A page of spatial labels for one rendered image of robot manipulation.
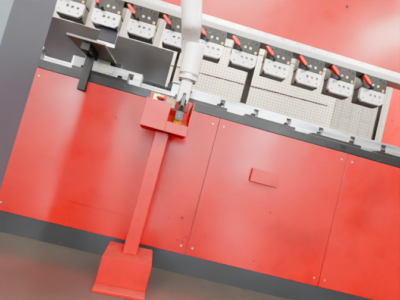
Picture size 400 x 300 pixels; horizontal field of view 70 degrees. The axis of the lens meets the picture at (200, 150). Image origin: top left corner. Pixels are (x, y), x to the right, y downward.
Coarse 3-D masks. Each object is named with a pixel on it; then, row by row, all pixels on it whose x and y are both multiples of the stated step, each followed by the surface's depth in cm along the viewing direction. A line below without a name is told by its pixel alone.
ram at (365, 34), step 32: (128, 0) 160; (160, 0) 162; (224, 0) 165; (256, 0) 167; (288, 0) 168; (320, 0) 170; (352, 0) 172; (384, 0) 173; (288, 32) 168; (320, 32) 169; (352, 32) 171; (384, 32) 173; (384, 64) 172
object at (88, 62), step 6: (84, 42) 136; (84, 48) 136; (90, 48) 138; (90, 54) 141; (96, 54) 147; (90, 60) 145; (96, 60) 150; (84, 66) 144; (90, 66) 144; (84, 72) 144; (90, 72) 146; (84, 78) 144; (78, 84) 144; (84, 84) 144; (84, 90) 144
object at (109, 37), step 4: (100, 28) 161; (104, 28) 162; (100, 32) 161; (104, 32) 162; (108, 32) 162; (112, 32) 162; (116, 32) 162; (100, 36) 161; (104, 36) 161; (108, 36) 162; (112, 36) 162; (116, 36) 162; (100, 40) 162; (104, 40) 161; (108, 40) 162; (112, 40) 162; (116, 40) 163; (108, 44) 162; (112, 44) 163
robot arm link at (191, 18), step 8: (184, 0) 119; (192, 0) 118; (200, 0) 120; (184, 8) 119; (192, 8) 118; (200, 8) 120; (184, 16) 120; (192, 16) 119; (200, 16) 120; (184, 24) 121; (192, 24) 119; (200, 24) 121; (184, 32) 124; (192, 32) 123; (200, 32) 126; (184, 40) 129; (192, 40) 129; (184, 48) 131
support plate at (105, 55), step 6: (72, 36) 134; (78, 36) 134; (78, 42) 141; (90, 42) 136; (96, 42) 134; (96, 48) 142; (102, 48) 140; (84, 54) 158; (102, 54) 149; (108, 54) 147; (108, 60) 157; (114, 60) 156
